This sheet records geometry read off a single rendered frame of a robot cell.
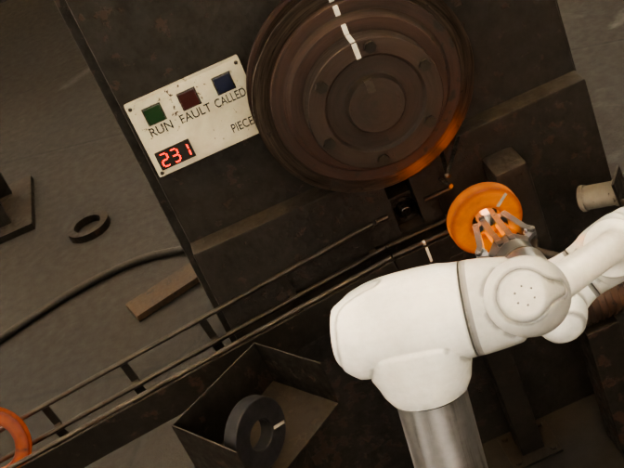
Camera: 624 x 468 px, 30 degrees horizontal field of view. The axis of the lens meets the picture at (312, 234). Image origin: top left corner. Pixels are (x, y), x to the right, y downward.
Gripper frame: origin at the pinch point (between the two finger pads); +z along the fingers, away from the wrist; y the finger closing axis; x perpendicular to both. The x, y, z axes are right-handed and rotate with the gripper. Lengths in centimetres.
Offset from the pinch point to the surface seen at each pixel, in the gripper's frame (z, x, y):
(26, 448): 20, -23, -112
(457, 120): 19.0, 10.8, 4.6
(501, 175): 17.6, -5.9, 9.9
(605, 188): 10.2, -15.4, 29.3
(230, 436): -18, -11, -64
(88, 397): 120, -91, -121
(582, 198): 12.4, -16.8, 24.4
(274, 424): -13, -18, -56
